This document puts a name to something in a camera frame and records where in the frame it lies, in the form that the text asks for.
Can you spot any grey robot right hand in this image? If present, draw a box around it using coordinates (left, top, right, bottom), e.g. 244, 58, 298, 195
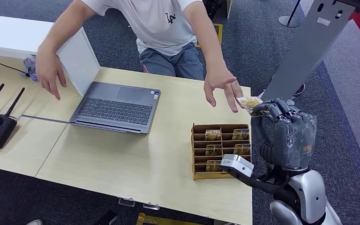
250, 98, 318, 172

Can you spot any gold hotel key card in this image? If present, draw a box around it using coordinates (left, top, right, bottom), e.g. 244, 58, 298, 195
204, 129, 222, 141
205, 144, 223, 156
233, 144, 251, 156
205, 160, 222, 173
236, 96, 265, 117
232, 128, 249, 140

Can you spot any person's left hand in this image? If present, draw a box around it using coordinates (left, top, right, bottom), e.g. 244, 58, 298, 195
203, 68, 245, 113

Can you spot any person's hand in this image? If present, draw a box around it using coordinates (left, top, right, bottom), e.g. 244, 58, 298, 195
35, 50, 68, 101
203, 68, 245, 113

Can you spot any brown cardboard card holder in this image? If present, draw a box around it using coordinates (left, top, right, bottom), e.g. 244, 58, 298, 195
191, 123, 253, 180

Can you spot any person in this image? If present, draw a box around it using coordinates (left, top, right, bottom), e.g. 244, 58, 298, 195
35, 0, 245, 113

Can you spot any person's right hand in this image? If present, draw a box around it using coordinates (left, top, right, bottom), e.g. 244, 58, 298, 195
35, 50, 68, 101

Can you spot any grey kiosk stand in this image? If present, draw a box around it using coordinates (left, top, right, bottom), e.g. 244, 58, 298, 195
258, 0, 358, 107

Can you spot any white furniture panel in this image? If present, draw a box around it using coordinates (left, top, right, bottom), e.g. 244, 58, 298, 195
223, 0, 233, 20

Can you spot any black object on floor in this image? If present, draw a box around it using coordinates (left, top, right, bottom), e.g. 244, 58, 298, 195
202, 0, 227, 21

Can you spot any clear acrylic desk clip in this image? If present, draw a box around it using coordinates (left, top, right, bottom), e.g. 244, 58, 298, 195
142, 202, 160, 211
118, 197, 136, 208

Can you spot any gold shiny floor plate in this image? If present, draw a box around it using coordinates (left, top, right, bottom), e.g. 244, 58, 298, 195
135, 212, 205, 225

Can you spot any grey open laptop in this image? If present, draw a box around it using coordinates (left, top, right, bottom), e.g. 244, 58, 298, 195
69, 81, 161, 135

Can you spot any black box under desk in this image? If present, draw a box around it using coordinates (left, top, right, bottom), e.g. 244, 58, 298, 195
94, 210, 119, 225

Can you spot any crumpled clear plastic bag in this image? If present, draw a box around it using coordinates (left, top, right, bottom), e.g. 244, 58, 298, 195
23, 56, 40, 83

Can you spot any white desk partition box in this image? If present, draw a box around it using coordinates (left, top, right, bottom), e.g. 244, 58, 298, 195
0, 14, 101, 97

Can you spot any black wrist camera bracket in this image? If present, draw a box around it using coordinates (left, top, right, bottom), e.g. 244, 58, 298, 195
220, 167, 289, 195

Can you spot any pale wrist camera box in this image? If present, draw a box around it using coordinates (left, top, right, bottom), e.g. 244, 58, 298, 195
219, 154, 255, 178

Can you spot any stanchion post with round base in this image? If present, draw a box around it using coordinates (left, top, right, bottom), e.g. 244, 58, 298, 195
278, 0, 302, 28

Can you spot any thin black cable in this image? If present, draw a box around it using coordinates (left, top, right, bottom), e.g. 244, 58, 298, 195
0, 57, 31, 77

